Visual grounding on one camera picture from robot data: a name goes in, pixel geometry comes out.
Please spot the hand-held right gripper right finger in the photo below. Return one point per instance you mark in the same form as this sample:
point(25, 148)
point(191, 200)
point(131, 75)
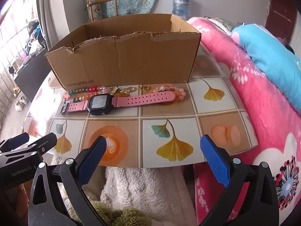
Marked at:
point(215, 160)

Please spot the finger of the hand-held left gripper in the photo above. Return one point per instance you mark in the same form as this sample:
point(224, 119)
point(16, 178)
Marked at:
point(45, 143)
point(16, 140)

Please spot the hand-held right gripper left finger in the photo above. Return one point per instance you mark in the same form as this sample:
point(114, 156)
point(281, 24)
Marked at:
point(91, 160)

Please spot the silver spring earring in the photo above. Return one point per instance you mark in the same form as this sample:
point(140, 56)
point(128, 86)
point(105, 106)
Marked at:
point(114, 90)

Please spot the gold filigree disc earring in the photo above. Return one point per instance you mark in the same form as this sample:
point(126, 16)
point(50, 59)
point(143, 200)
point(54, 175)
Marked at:
point(123, 92)

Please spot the gold hoop earring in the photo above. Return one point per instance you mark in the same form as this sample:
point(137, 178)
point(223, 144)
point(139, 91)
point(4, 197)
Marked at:
point(146, 88)

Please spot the brown cardboard box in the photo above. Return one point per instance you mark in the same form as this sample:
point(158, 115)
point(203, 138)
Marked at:
point(129, 58)

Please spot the white shoe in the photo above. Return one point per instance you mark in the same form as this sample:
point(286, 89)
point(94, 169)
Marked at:
point(18, 106)
point(24, 98)

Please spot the beige slipper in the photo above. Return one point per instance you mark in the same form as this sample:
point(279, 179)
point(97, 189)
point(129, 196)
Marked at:
point(16, 90)

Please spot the white fluffy garment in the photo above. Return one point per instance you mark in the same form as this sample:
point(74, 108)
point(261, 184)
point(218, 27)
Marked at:
point(141, 193)

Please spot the green fluffy garment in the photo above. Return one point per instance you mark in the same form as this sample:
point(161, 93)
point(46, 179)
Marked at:
point(117, 214)

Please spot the pink floral blanket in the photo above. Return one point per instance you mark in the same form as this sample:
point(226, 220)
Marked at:
point(258, 113)

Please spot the dark low cabinet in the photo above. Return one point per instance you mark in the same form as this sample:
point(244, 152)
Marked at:
point(33, 75)

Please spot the gold hook earring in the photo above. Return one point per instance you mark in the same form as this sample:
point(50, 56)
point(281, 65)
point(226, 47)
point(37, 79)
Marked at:
point(137, 90)

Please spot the pile of clothes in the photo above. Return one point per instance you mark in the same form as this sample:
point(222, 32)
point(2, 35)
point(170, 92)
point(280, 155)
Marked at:
point(36, 36)

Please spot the blue folded cloth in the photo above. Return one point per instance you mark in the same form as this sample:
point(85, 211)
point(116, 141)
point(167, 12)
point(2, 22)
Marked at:
point(265, 51)

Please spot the grey curtain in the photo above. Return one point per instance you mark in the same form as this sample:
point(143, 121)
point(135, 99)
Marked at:
point(54, 11)

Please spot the grey lace-trimmed pillow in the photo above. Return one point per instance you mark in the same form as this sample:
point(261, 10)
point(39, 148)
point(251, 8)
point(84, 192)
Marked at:
point(221, 23)

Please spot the wooden chair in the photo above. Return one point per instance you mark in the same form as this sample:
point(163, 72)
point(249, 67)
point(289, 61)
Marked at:
point(103, 0)

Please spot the blue water jug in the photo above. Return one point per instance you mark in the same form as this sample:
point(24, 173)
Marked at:
point(181, 6)

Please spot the dark red door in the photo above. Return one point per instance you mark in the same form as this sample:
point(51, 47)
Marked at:
point(279, 14)

